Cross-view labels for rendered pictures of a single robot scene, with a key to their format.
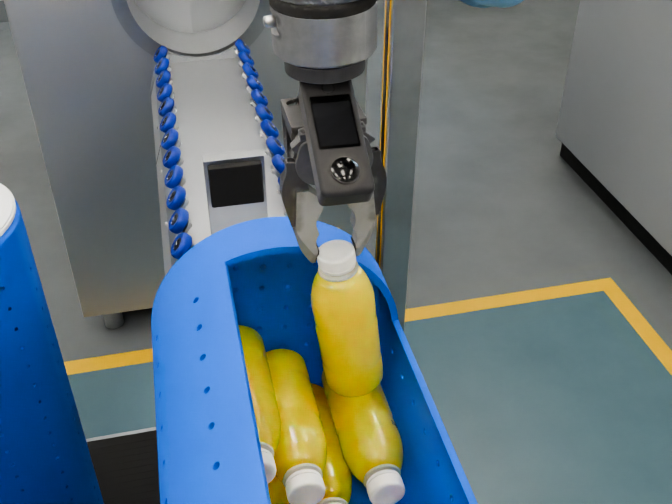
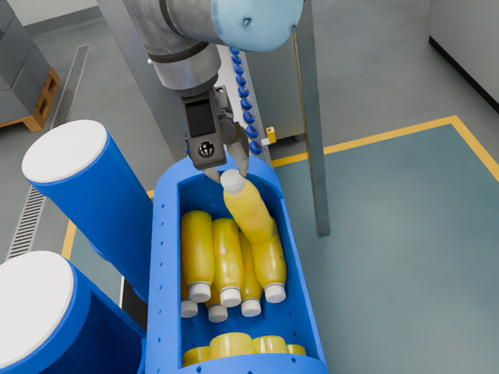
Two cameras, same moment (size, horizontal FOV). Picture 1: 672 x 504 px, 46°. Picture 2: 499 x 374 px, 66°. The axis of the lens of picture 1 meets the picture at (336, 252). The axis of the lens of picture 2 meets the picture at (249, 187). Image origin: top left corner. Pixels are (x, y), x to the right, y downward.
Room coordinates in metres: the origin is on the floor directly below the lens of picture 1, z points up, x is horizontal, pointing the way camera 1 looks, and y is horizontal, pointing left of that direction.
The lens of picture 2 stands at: (0.19, -0.17, 1.73)
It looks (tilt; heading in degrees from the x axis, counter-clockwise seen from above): 47 degrees down; 18
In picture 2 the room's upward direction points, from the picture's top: 17 degrees counter-clockwise
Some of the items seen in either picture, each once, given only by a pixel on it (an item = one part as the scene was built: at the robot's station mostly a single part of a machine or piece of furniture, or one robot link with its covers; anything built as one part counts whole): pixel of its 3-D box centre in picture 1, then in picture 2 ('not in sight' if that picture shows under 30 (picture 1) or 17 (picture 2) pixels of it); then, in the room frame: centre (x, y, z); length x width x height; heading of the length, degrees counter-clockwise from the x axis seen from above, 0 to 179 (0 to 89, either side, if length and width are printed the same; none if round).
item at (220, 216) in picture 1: (237, 197); not in sight; (1.12, 0.17, 1.00); 0.10 x 0.04 x 0.15; 103
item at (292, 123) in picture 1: (325, 112); (205, 105); (0.66, 0.01, 1.39); 0.09 x 0.08 x 0.12; 13
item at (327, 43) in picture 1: (320, 29); (184, 61); (0.65, 0.01, 1.47); 0.10 x 0.09 x 0.05; 103
